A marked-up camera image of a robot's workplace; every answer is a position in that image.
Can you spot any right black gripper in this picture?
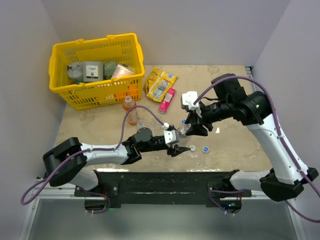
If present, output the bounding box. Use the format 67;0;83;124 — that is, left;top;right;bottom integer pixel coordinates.
185;97;233;136

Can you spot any clear bottle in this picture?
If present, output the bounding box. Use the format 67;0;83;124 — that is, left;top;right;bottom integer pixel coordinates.
177;124;191;147
136;119;146;129

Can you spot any blue Pocari Sweat cap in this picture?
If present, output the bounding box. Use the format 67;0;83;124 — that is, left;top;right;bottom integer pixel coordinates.
202;146;209;153

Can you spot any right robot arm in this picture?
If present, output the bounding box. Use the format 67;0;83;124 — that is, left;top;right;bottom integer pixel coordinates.
181;73;319;202

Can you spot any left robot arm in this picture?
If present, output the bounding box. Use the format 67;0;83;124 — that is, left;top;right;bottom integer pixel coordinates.
42;126;190;196

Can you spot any orange drink bottle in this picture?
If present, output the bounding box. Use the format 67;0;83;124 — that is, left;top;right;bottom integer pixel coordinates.
123;95;139;126

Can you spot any pink carton box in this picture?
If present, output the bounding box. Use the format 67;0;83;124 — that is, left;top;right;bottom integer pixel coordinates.
158;88;176;115

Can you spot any yellow snack bag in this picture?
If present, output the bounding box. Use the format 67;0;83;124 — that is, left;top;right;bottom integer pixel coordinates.
143;67;178;103

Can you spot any pink packaged item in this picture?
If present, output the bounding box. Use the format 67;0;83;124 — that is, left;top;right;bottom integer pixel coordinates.
111;64;135;79

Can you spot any yellow plastic shopping basket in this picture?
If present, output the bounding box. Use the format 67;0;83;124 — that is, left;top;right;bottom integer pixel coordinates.
48;33;145;110

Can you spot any green round item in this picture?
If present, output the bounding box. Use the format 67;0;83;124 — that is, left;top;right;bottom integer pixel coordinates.
103;61;118;80

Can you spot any grey box in basket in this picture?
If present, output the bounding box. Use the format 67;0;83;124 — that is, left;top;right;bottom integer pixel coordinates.
82;61;104;83

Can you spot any grey bag in basket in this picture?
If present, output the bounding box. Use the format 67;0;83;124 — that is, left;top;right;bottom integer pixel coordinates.
66;62;83;82

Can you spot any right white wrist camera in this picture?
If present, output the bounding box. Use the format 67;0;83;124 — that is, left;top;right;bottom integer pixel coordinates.
180;91;202;118

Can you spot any black base frame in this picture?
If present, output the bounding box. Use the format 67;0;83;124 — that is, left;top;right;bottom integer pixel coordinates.
74;171;252;213

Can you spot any aluminium rail frame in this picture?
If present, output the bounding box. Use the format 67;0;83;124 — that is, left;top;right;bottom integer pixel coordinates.
18;65;307;240

